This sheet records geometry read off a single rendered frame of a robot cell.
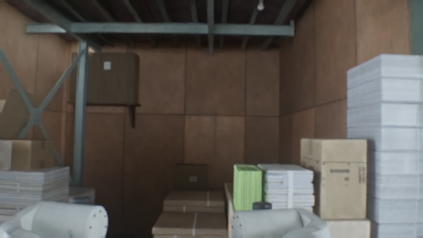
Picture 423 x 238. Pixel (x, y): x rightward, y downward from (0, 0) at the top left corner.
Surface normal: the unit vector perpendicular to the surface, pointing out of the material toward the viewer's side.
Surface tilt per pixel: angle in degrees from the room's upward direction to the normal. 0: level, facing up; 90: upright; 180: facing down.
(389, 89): 90
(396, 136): 90
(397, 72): 90
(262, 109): 90
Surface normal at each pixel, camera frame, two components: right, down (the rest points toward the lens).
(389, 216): 0.00, -0.05
